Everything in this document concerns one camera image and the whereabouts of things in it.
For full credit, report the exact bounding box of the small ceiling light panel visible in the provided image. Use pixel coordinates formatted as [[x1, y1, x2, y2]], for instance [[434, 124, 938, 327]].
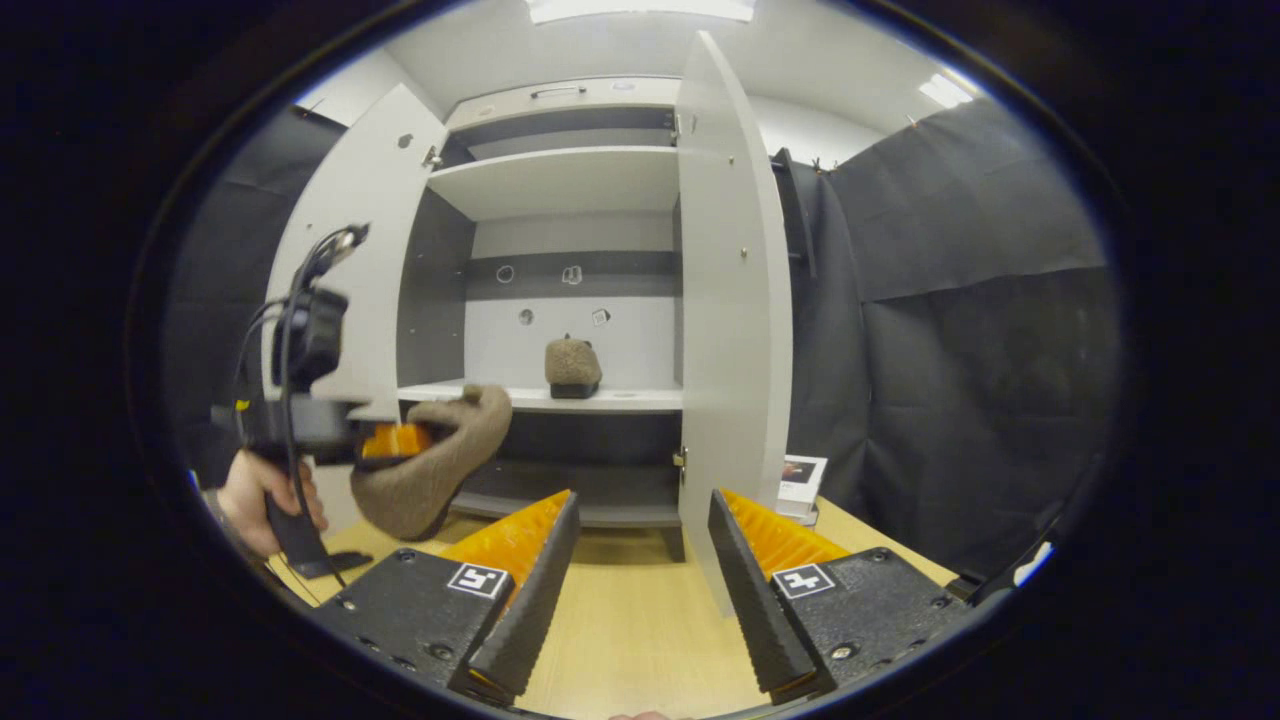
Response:
[[918, 70, 976, 109]]

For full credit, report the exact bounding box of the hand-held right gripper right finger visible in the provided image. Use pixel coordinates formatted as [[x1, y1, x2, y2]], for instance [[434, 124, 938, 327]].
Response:
[[707, 487, 979, 706]]

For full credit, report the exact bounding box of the brown shoe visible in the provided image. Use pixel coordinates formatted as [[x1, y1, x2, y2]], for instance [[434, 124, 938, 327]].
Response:
[[350, 384, 514, 542], [544, 335, 604, 400]]

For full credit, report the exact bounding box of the large ceiling light panel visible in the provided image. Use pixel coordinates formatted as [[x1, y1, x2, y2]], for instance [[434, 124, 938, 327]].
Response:
[[525, 0, 756, 26]]

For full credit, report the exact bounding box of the black cable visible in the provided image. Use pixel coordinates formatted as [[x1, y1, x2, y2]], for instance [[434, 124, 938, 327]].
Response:
[[235, 225, 361, 591]]

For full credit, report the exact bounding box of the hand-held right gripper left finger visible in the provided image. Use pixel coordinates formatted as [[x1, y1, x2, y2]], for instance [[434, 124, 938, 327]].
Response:
[[312, 488, 581, 706]]

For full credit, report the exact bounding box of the white cabinet door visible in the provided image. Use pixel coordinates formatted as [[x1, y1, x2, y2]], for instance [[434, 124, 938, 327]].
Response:
[[676, 30, 794, 616], [262, 83, 449, 536]]

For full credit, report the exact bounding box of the white photo cover book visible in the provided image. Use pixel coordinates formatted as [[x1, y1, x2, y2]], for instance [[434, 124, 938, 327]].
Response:
[[778, 455, 829, 506]]

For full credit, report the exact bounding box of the white cabinet drawer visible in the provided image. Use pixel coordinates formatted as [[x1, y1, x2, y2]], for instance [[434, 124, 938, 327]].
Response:
[[445, 78, 683, 131]]

